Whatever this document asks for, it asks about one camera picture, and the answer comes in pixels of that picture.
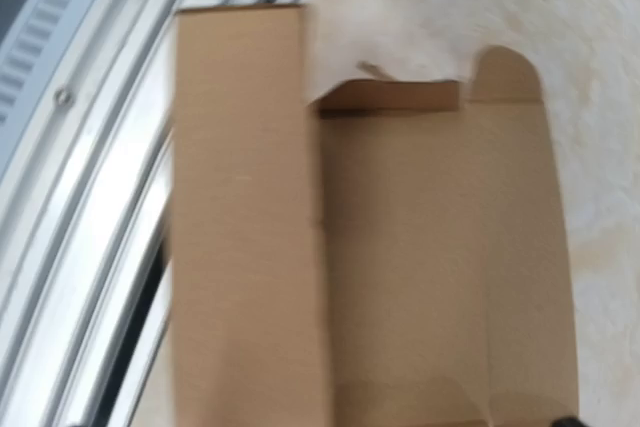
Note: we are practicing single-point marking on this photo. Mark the brown cardboard box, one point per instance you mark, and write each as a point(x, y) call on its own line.
point(391, 254)

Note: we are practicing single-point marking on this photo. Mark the front aluminium rail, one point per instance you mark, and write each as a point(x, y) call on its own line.
point(86, 177)

